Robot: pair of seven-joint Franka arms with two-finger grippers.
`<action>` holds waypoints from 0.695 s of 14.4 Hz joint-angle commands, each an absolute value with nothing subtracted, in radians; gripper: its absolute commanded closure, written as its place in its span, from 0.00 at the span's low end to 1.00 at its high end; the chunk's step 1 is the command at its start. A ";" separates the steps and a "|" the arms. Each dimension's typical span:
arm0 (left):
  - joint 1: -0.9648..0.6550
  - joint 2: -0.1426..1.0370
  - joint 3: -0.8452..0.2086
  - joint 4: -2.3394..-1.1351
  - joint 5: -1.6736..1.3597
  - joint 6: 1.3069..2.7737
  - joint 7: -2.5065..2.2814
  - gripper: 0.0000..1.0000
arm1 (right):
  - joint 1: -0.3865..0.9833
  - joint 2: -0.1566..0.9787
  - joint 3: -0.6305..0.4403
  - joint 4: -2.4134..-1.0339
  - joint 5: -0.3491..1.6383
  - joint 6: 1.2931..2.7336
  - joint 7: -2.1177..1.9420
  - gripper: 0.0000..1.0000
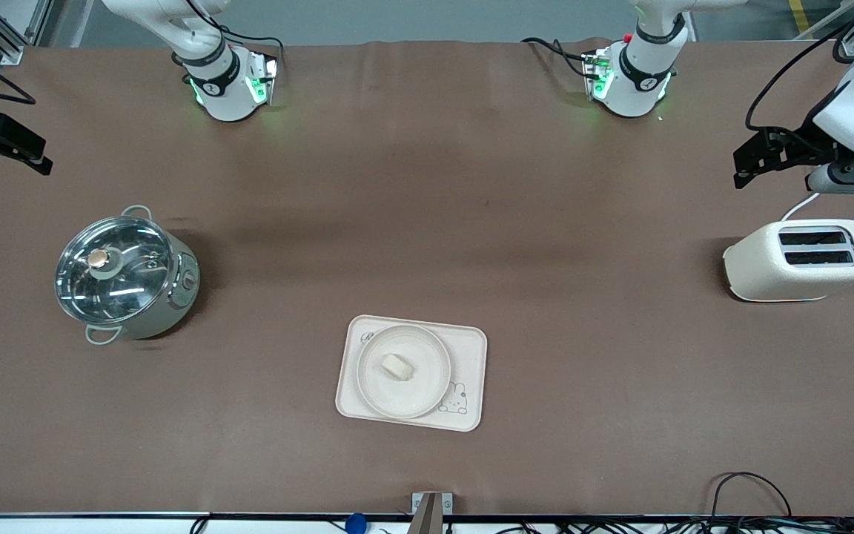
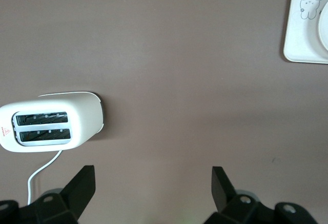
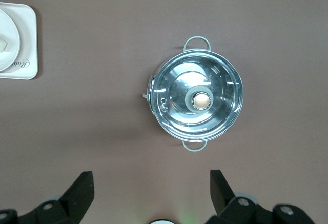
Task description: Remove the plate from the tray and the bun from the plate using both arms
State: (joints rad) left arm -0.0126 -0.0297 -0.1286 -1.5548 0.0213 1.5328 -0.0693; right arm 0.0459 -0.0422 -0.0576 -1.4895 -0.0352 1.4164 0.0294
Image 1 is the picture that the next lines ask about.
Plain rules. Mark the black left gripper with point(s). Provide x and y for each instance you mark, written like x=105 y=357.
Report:
x=815 y=140

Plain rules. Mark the small white bun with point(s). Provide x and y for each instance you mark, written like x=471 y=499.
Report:
x=397 y=367

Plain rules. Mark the cream round plate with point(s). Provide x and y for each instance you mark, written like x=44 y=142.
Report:
x=382 y=386

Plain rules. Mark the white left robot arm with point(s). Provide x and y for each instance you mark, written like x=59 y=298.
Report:
x=638 y=81

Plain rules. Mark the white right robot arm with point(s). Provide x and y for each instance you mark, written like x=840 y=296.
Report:
x=223 y=89

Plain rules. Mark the cream two-slot toaster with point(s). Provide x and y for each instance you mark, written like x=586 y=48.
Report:
x=768 y=271

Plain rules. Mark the glass pot lid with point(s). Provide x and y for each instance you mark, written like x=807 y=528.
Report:
x=123 y=282

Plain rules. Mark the steel pot with glass lid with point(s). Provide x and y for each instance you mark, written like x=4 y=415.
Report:
x=175 y=304

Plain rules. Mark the brown table cover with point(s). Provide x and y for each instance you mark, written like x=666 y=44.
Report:
x=471 y=185

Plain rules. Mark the cream rabbit print tray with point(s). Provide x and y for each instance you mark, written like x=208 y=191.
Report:
x=471 y=348

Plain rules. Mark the blue round knob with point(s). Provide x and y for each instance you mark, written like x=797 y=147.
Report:
x=354 y=523

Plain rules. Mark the grey metal bracket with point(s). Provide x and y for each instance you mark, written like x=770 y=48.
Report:
x=431 y=512

